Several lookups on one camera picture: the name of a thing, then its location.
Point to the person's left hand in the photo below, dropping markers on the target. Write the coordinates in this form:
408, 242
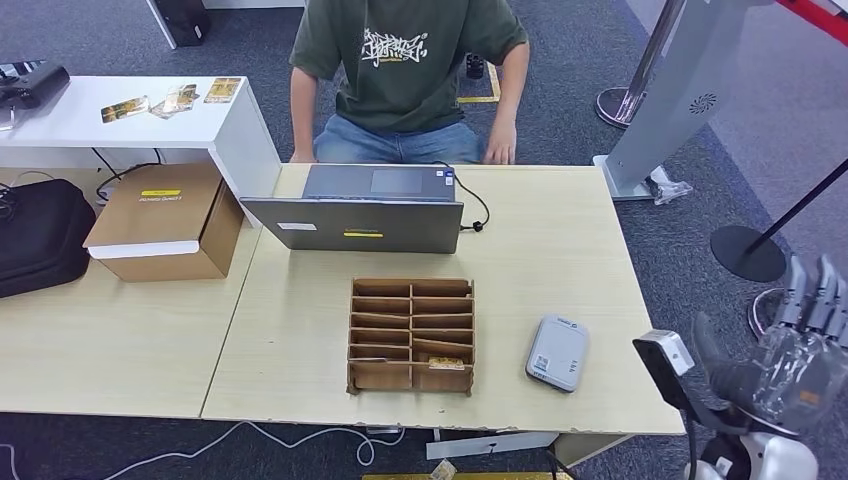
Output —
500, 142

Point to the grey kiosk stand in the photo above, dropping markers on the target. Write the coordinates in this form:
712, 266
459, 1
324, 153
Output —
676, 99

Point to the person's left forearm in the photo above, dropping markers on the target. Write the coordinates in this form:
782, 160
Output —
513, 83

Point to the yellow floor tape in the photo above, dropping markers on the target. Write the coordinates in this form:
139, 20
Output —
495, 83

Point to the white desk panel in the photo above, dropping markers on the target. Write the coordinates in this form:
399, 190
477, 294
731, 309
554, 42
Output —
160, 25

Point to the chrome stanchion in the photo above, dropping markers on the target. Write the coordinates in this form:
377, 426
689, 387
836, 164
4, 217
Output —
765, 311
652, 40

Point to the person's right forearm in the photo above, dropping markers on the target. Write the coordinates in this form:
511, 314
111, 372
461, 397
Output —
303, 112

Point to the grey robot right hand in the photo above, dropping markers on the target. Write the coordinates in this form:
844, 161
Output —
795, 378

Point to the wooden desk leg panel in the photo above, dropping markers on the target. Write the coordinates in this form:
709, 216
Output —
590, 450

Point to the person's right hand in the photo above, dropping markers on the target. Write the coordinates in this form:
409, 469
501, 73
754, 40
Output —
301, 159

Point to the black stanchion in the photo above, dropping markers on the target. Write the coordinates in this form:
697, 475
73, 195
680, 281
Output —
745, 255

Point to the brown cardboard card organizer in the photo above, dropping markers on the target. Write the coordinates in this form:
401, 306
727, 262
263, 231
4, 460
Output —
397, 382

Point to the black bag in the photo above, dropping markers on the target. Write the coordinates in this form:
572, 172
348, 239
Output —
40, 237

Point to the grey laptop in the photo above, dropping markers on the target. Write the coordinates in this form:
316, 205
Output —
371, 227

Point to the white metal bracket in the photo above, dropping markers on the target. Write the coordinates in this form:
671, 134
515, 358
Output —
490, 445

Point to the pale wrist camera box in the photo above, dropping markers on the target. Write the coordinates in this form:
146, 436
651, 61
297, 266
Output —
669, 351

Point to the person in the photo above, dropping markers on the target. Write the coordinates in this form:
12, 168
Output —
404, 93

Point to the white side table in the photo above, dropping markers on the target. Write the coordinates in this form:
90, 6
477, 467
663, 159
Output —
222, 131

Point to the black device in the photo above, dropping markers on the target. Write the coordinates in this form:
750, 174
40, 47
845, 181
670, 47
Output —
37, 84

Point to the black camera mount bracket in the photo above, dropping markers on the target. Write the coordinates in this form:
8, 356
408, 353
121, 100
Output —
662, 381

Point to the black computer tower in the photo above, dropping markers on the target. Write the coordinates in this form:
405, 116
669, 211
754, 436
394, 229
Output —
181, 21

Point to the brown cardboard box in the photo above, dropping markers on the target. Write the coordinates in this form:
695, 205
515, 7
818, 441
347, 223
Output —
164, 220

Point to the clear plastic wrap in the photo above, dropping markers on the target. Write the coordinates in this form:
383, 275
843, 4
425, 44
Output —
669, 191

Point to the white card reader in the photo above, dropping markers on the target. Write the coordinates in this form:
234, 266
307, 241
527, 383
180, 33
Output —
556, 353

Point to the red barrier belt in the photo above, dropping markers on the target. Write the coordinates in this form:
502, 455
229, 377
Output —
818, 23

